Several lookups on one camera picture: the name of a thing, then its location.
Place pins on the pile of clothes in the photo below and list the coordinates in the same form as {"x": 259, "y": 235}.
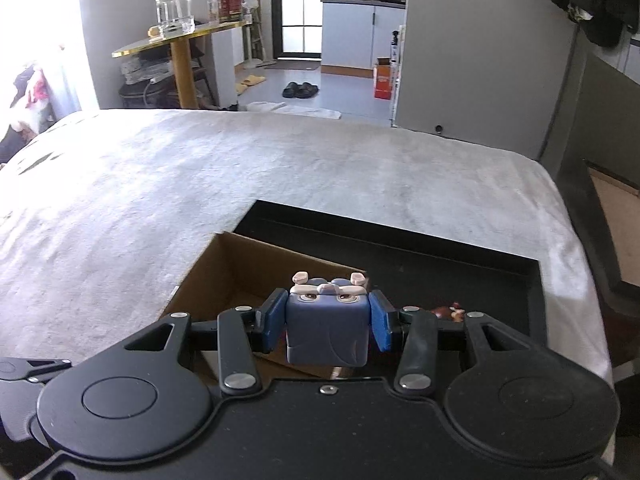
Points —
{"x": 27, "y": 95}

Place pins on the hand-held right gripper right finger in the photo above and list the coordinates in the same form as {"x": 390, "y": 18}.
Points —
{"x": 382, "y": 322}

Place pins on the pink bear figure toy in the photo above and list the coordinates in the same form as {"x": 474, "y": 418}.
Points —
{"x": 448, "y": 312}

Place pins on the dark grey leaning board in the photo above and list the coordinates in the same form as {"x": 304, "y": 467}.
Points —
{"x": 580, "y": 120}

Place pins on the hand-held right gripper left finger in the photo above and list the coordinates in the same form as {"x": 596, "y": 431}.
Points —
{"x": 275, "y": 321}

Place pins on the red box with bag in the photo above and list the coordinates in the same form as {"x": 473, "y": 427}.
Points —
{"x": 230, "y": 4}

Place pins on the clutter under gold table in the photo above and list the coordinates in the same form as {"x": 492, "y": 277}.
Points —
{"x": 142, "y": 80}

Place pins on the brown door mat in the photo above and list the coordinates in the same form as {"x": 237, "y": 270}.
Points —
{"x": 292, "y": 66}

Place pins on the wooden framed board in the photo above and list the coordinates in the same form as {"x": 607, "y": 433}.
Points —
{"x": 620, "y": 220}

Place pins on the black slipper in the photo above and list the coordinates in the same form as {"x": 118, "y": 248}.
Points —
{"x": 290, "y": 90}
{"x": 306, "y": 90}

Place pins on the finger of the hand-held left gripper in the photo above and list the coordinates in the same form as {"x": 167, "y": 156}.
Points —
{"x": 30, "y": 366}

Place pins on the white floor mat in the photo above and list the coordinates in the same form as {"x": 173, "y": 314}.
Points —
{"x": 295, "y": 109}

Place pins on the black framed glass door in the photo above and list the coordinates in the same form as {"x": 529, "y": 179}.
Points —
{"x": 300, "y": 10}

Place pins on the orange cardboard carton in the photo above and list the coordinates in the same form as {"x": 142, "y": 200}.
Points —
{"x": 384, "y": 79}

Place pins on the black spray bottle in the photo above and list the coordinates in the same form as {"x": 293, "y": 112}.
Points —
{"x": 395, "y": 46}

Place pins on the gold round table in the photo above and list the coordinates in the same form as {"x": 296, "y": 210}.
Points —
{"x": 180, "y": 60}

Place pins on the clear glass jar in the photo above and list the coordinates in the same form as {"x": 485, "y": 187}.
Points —
{"x": 172, "y": 7}

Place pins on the brown cardboard box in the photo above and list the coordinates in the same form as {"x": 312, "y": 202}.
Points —
{"x": 225, "y": 270}

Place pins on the grey-blue cube figure toy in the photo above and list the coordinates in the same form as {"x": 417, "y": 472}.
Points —
{"x": 325, "y": 330}

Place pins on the pair of tan slippers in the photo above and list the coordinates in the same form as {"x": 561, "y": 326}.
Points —
{"x": 250, "y": 81}

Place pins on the white kitchen cabinet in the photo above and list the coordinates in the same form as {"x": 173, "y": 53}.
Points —
{"x": 362, "y": 37}

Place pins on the black rectangular tray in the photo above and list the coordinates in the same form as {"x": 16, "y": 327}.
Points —
{"x": 400, "y": 245}

